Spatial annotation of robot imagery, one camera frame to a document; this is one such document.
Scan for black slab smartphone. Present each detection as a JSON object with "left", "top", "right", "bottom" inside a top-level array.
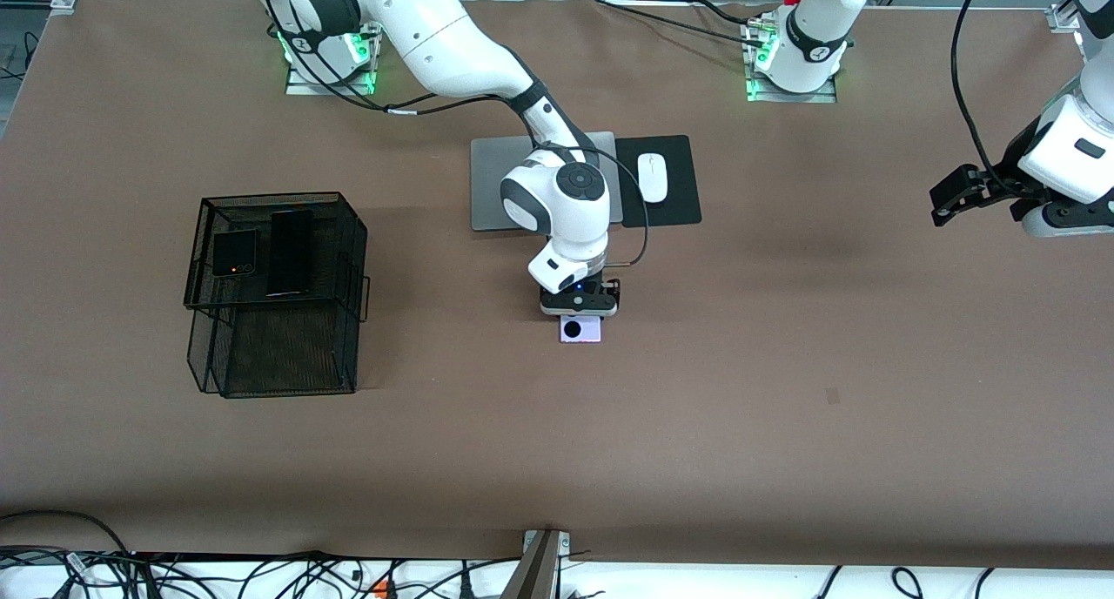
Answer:
[{"left": 265, "top": 209, "right": 314, "bottom": 300}]

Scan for black flip phone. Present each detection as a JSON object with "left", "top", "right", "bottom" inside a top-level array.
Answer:
[{"left": 212, "top": 228, "right": 258, "bottom": 278}]

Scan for black mouse pad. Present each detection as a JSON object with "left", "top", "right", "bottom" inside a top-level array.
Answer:
[{"left": 614, "top": 134, "right": 703, "bottom": 229}]

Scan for white computer mouse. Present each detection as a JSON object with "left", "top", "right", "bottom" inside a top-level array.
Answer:
[{"left": 637, "top": 152, "right": 669, "bottom": 204}]

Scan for silver closed laptop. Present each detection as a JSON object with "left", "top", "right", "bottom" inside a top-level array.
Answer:
[{"left": 470, "top": 131, "right": 624, "bottom": 232}]

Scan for black two-tier mesh tray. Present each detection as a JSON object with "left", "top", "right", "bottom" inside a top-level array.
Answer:
[{"left": 183, "top": 192, "right": 372, "bottom": 400}]

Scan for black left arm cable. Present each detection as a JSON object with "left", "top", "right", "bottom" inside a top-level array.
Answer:
[{"left": 951, "top": 0, "right": 1028, "bottom": 191}]

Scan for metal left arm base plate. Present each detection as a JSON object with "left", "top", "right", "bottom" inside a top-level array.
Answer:
[{"left": 747, "top": 72, "right": 838, "bottom": 104}]

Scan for thick black table cable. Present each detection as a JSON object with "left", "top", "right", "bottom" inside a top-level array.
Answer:
[{"left": 594, "top": 0, "right": 767, "bottom": 47}]

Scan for grey metal camera mount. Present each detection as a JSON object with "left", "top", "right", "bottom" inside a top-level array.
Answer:
[{"left": 500, "top": 529, "right": 571, "bottom": 599}]

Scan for thin black table cable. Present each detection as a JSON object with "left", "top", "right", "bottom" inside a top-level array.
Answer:
[{"left": 692, "top": 0, "right": 758, "bottom": 25}]

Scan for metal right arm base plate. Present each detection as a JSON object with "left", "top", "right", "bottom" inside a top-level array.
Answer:
[{"left": 285, "top": 64, "right": 377, "bottom": 97}]

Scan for tangled black floor cables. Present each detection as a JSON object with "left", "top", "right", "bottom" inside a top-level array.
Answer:
[{"left": 0, "top": 547, "right": 523, "bottom": 599}]

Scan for black floor cable loop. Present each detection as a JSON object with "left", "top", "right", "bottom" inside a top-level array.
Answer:
[{"left": 0, "top": 510, "right": 131, "bottom": 558}]

